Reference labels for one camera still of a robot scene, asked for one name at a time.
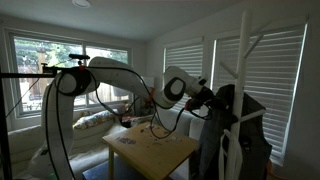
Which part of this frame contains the black tripod stand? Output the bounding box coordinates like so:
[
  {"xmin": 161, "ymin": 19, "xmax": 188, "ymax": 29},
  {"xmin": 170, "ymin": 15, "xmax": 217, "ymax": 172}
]
[{"xmin": 0, "ymin": 65, "xmax": 58, "ymax": 180}]

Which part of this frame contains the grey floor lamp shade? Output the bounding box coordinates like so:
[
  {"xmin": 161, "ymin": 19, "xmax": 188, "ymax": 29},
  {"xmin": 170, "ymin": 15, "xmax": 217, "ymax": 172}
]
[{"xmin": 112, "ymin": 85, "xmax": 132, "ymax": 98}]

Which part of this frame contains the light wooden table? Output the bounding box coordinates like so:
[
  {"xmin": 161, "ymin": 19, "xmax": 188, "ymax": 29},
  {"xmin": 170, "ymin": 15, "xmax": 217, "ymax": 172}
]
[{"xmin": 101, "ymin": 121, "xmax": 201, "ymax": 180}]

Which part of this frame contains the narrow white window blind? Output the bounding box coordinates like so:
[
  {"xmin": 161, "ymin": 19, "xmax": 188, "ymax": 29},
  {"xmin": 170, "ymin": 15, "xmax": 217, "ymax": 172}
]
[{"xmin": 162, "ymin": 42, "xmax": 205, "ymax": 118}]

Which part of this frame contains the black camera on stand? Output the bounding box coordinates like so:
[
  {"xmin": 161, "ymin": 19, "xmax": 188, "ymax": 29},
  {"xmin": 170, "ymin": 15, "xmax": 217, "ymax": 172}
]
[{"xmin": 68, "ymin": 53, "xmax": 91, "ymax": 68}]

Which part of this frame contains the grey sofa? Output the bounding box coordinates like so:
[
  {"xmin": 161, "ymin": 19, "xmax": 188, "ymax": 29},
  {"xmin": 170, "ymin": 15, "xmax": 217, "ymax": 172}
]
[{"xmin": 0, "ymin": 106, "xmax": 208, "ymax": 180}]

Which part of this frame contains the white wooden coat rack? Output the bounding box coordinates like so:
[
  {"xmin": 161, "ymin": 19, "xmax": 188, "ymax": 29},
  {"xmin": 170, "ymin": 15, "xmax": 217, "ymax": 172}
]
[{"xmin": 218, "ymin": 9, "xmax": 268, "ymax": 180}]

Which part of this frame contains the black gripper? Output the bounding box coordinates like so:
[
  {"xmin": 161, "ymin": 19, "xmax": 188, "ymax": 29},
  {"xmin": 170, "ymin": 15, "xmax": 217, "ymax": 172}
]
[{"xmin": 192, "ymin": 86, "xmax": 231, "ymax": 114}]

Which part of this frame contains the white table lamp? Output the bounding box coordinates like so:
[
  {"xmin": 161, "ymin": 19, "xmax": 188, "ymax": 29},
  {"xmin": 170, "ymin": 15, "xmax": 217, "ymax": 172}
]
[{"xmin": 141, "ymin": 75, "xmax": 156, "ymax": 91}]

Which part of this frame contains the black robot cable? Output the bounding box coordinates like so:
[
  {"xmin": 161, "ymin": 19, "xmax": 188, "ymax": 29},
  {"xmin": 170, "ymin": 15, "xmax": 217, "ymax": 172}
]
[{"xmin": 44, "ymin": 66, "xmax": 214, "ymax": 180}]

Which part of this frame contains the round ceiling light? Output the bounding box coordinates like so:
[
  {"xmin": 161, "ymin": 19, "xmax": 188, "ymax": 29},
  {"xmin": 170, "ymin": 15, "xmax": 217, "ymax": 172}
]
[{"xmin": 71, "ymin": 0, "xmax": 93, "ymax": 9}]

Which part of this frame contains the wide white window blind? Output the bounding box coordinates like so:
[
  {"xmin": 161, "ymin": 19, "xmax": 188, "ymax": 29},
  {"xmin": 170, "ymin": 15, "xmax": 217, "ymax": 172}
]
[{"xmin": 209, "ymin": 23, "xmax": 308, "ymax": 167}]

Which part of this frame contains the dark grey jacket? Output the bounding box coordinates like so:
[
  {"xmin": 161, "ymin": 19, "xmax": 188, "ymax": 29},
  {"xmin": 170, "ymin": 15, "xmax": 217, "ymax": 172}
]
[{"xmin": 195, "ymin": 83, "xmax": 275, "ymax": 180}]

